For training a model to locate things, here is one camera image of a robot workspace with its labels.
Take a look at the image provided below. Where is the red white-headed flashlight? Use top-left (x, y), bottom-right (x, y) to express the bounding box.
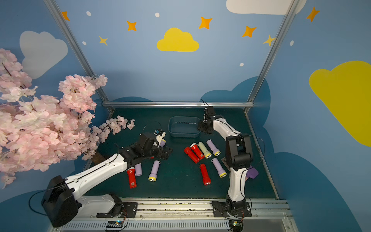
top-left (190, 143), bottom-right (205, 160)
top-left (126, 167), bottom-right (137, 189)

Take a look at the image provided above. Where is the blue plastic storage box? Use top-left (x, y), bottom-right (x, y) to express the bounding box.
top-left (168, 116), bottom-right (201, 138)

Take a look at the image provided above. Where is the pale green flashlight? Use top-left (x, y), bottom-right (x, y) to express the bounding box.
top-left (197, 142), bottom-right (211, 159)

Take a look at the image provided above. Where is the red flashlight cluster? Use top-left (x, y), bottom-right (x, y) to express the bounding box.
top-left (184, 147), bottom-right (200, 164)

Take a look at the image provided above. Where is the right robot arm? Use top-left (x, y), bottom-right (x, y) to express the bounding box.
top-left (198, 106), bottom-right (253, 204)

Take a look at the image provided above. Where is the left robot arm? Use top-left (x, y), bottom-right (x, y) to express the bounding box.
top-left (41, 129), bottom-right (172, 228)

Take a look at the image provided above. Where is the purple flashlight left upper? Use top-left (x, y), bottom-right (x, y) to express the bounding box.
top-left (159, 139), bottom-right (166, 147)

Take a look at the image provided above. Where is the purple flashlight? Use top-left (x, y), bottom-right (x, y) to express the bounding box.
top-left (135, 163), bottom-right (143, 177)
top-left (206, 139), bottom-right (221, 157)
top-left (211, 158), bottom-right (227, 178)
top-left (159, 139), bottom-right (166, 147)
top-left (148, 160), bottom-right (161, 182)

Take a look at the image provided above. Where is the purple flashlight left middle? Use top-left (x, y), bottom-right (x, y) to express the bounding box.
top-left (135, 163), bottom-right (143, 177)

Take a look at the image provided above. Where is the purple flashlight right upper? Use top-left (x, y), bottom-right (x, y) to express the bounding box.
top-left (206, 139), bottom-right (221, 157)

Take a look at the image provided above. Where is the purple flashlight left lower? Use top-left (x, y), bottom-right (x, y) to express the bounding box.
top-left (148, 160), bottom-right (161, 182)

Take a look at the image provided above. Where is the purple flashlight right lower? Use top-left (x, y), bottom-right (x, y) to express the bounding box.
top-left (211, 158), bottom-right (227, 178)

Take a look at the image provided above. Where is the left controller board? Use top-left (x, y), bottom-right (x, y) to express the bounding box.
top-left (105, 220), bottom-right (124, 232)

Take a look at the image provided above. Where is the controller board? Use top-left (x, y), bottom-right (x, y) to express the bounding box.
top-left (228, 220), bottom-right (243, 232)
top-left (105, 220), bottom-right (124, 232)

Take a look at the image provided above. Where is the right controller board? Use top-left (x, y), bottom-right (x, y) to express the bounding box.
top-left (228, 220), bottom-right (243, 232)

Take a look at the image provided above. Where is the pink cherry blossom tree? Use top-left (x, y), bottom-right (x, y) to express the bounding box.
top-left (1, 49), bottom-right (134, 187)

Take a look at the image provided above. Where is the purple pink-handled spatula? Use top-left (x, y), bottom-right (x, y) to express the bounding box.
top-left (245, 166), bottom-right (259, 181)

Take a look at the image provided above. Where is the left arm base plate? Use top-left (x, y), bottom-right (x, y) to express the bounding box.
top-left (96, 202), bottom-right (138, 218)

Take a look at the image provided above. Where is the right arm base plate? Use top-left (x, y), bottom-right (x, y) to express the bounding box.
top-left (211, 199), bottom-right (252, 219)

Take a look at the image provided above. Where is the aluminium rail base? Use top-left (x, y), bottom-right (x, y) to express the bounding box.
top-left (48, 198), bottom-right (299, 232)

